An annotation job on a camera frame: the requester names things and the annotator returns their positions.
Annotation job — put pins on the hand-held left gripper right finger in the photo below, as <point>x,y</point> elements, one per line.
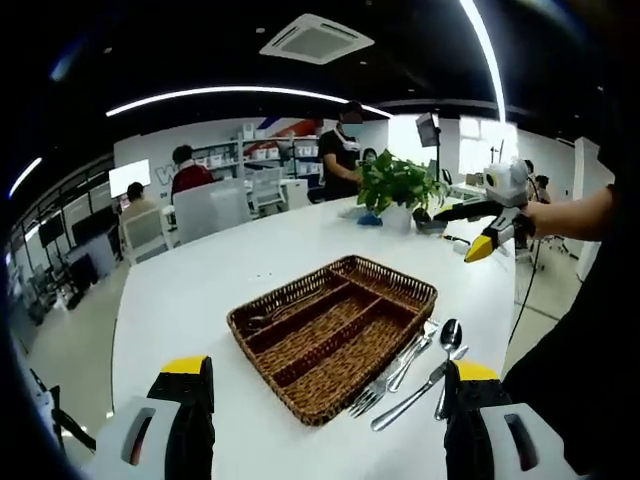
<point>500,440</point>

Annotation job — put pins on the black studio light on stand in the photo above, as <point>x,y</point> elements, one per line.
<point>426,127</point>

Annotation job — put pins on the person's right hand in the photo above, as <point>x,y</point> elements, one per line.
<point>532,218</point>

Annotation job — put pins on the silver fork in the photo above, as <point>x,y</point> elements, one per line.
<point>430,330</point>
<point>362,402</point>

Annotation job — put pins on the white ceiling light strip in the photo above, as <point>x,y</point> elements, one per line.
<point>494,60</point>
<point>25,177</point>
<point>240,90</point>

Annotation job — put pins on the white ceiling air conditioner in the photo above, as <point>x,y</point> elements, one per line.
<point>316,39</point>

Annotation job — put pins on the dark grey device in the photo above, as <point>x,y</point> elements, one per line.
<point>427,223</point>

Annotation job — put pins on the white storage shelf with boxes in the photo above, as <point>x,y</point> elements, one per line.
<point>305,152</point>

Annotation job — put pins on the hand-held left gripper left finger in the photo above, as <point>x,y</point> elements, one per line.
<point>150,440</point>

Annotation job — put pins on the black computer monitor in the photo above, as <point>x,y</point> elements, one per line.
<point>95,227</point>

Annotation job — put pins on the white cabinet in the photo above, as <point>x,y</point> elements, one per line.
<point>295,192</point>

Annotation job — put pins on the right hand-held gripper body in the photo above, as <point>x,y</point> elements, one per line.
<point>505,182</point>

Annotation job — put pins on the white office chair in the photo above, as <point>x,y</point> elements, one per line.
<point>266,187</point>
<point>145,232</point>
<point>210,210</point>

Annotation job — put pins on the white power adapter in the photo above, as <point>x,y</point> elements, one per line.
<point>457,242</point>

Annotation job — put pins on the green plant in white pot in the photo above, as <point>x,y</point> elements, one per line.
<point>395,185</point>

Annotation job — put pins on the bright white display screen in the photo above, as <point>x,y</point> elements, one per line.
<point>129,178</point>

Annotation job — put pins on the silver spoon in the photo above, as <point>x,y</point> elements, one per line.
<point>450,334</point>
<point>257,322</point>

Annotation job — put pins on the brown wicker storage slot basket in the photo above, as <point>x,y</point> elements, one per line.
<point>325,350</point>

